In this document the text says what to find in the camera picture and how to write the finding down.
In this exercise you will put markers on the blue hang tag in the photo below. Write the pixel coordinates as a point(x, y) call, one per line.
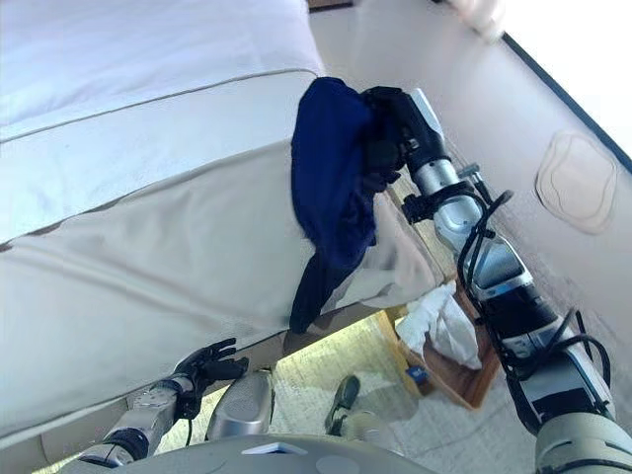
point(416, 373)

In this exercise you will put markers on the white duvet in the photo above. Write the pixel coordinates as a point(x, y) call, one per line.
point(123, 74)

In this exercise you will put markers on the grey striped rug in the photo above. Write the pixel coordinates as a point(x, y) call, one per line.
point(444, 434)

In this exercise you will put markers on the brown wooden nightstand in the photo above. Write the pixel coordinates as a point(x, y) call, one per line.
point(331, 4)

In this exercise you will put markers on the sheer light curtain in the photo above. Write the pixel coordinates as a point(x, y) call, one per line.
point(479, 15)

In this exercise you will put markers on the oval floor mat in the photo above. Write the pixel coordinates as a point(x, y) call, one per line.
point(577, 182)

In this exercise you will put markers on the brown wicker basket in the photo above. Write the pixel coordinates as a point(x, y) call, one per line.
point(459, 385)

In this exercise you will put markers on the black window floor rail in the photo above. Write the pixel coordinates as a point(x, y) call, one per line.
point(568, 99)

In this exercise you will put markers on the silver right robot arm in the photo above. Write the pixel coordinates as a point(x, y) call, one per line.
point(508, 286)

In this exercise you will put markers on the blue garment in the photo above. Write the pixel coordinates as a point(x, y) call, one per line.
point(331, 173)

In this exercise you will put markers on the white garment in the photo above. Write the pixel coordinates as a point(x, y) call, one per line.
point(444, 326)

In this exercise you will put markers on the right robot leg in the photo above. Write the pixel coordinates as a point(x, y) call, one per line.
point(345, 400)

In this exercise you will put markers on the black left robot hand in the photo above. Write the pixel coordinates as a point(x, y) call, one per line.
point(212, 365)

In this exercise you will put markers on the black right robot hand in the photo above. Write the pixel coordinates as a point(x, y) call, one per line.
point(405, 128)

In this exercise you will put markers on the grey robot torso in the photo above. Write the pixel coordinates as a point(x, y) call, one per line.
point(276, 456)

